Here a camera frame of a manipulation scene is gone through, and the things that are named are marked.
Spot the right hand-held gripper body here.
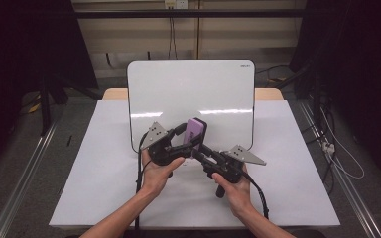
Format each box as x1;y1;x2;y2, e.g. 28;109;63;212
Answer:
203;144;268;199

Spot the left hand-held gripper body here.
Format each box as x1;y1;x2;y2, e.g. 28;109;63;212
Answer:
140;121;184;167

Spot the purple whiteboard eraser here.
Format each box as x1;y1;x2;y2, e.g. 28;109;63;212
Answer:
183;117;208;151

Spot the white whiteboard with black rim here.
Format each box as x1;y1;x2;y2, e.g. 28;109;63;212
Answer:
126;59;256;154

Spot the person's left hand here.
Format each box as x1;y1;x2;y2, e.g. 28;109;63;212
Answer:
140;148;187;196

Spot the person's right hand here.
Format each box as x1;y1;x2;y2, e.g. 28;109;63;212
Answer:
211;163;255;216

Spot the white table sheet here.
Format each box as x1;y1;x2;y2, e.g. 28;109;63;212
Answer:
49;99;341;229

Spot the black metal stand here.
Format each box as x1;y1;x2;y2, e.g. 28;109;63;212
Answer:
275;60;322;101
39;74;69;137

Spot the black horizontal metal bar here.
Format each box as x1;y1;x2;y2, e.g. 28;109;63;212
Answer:
73;8;308;19

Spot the dark curtain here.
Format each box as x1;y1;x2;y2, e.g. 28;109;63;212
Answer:
0;0;99;177
289;0;381;181

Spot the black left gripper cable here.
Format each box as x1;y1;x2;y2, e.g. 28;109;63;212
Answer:
134;131;154;238

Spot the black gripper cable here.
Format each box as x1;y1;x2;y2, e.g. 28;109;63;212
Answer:
242;172;270;220
134;131;154;238

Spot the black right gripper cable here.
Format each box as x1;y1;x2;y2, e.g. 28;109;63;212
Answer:
242;172;270;220

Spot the black hanging cable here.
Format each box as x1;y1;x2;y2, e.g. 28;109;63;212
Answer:
168;16;179;60

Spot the aluminium floor rail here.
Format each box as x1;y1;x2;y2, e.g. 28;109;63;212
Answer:
0;121;60;238
298;100;381;238

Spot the white wall socket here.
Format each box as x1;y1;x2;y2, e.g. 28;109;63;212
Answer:
164;0;190;10

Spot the white cable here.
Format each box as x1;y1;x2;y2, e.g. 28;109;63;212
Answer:
319;106;366;180

